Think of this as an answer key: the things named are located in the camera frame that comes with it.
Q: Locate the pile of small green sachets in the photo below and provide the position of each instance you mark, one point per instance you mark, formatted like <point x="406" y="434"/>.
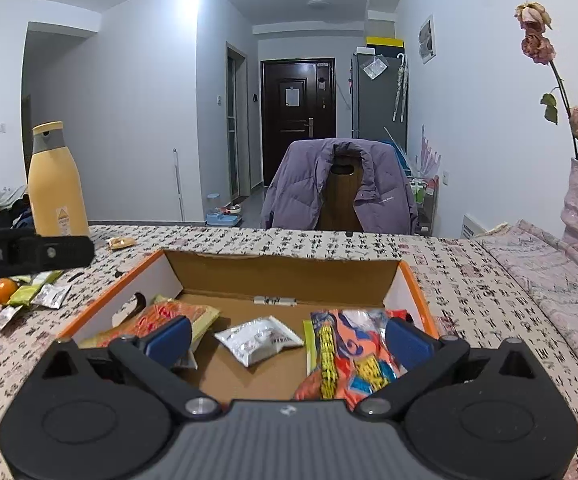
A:
<point x="39" y="295"/>

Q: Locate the small yellow wrapper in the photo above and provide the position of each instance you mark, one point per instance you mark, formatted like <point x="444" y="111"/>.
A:
<point x="121" y="243"/>

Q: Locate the pink patterned cloth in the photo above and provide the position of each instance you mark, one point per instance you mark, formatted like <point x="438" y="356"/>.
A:
<point x="559" y="285"/>

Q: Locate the storage rack with items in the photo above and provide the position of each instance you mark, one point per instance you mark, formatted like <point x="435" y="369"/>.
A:
<point x="424" y="195"/>

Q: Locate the glass inner door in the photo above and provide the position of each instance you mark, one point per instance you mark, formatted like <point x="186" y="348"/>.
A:
<point x="238" y="125"/>

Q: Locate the purple padded jacket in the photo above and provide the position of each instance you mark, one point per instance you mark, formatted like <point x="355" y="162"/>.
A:
<point x="294" y="190"/>

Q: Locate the blue pet feeder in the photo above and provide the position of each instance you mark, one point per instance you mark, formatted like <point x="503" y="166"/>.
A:
<point x="221" y="215"/>

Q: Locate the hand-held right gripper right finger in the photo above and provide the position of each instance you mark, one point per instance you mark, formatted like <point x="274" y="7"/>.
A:
<point x="409" y="344"/>

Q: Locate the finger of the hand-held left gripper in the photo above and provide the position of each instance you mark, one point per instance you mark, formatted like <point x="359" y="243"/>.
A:
<point x="54" y="255"/>

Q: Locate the red cardboard box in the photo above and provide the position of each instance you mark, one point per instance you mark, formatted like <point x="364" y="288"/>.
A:
<point x="269" y="280"/>

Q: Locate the orange red snack packet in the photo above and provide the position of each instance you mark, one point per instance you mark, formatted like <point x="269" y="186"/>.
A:
<point x="164" y="315"/>

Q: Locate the orange fruit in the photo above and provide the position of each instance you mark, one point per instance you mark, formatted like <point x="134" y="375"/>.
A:
<point x="5" y="291"/>

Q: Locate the yellow bottle with grey collar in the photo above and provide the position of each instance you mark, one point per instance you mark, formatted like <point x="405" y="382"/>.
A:
<point x="59" y="185"/>

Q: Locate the round ceiling lamp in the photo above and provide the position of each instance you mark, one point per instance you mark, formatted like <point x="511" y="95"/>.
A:
<point x="318" y="4"/>

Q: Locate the wall picture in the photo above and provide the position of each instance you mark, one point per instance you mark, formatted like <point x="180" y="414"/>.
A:
<point x="427" y="39"/>

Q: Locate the pile of grey clothes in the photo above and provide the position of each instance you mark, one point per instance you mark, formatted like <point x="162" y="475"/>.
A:
<point x="9" y="210"/>

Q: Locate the clear bag on refrigerator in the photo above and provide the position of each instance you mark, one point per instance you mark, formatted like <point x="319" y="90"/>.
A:
<point x="375" y="67"/>

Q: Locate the wooden chair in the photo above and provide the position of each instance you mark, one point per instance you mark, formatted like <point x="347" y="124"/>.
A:
<point x="341" y="202"/>

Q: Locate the folded white umbrella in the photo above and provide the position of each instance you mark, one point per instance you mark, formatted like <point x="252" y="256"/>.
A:
<point x="400" y="90"/>

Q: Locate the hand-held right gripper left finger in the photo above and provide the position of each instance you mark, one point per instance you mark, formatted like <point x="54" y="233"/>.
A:
<point x="169" y="342"/>

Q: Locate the grey refrigerator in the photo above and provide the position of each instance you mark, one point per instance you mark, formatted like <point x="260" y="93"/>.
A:
<point x="374" y="105"/>

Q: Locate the silver white snack packet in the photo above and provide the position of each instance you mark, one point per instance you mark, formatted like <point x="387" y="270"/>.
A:
<point x="259" y="340"/>

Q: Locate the yellow black box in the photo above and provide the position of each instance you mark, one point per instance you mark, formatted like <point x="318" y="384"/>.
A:
<point x="384" y="44"/>

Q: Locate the large orange snack bag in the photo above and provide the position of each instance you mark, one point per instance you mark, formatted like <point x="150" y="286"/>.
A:
<point x="354" y="360"/>

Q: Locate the dark brown entrance door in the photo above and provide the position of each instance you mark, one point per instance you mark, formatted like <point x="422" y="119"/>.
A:
<point x="276" y="125"/>

